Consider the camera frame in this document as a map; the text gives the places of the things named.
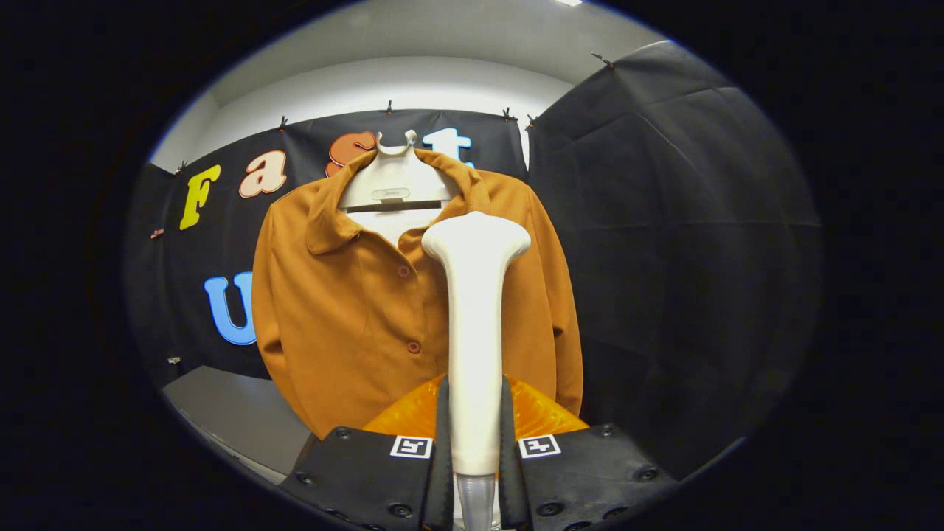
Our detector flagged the white clothes hanger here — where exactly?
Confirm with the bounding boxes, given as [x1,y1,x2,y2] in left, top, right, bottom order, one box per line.
[338,130,462,248]

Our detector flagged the black backdrop cloth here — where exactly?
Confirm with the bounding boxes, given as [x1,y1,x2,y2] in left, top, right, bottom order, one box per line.
[125,41,823,480]

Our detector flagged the orange button shirt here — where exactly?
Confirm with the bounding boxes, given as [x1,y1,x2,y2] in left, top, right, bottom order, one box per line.
[251,147,584,440]

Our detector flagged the white garment steamer head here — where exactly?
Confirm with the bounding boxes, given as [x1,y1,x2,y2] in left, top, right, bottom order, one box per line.
[421,211,532,476]

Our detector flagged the white garment steamer hose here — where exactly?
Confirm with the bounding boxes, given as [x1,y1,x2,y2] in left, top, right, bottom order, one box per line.
[456,474,496,531]

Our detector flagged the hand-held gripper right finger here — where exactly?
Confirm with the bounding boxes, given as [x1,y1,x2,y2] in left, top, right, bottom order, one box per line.
[499,375,678,531]

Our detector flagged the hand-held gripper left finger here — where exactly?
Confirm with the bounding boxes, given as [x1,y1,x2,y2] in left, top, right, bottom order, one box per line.
[279,375,455,531]

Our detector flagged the grey cabinet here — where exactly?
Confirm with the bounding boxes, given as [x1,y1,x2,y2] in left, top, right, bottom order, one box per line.
[162,365,314,484]

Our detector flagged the row of black cloth clips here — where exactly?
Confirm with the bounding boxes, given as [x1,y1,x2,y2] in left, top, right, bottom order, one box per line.
[177,53,614,174]

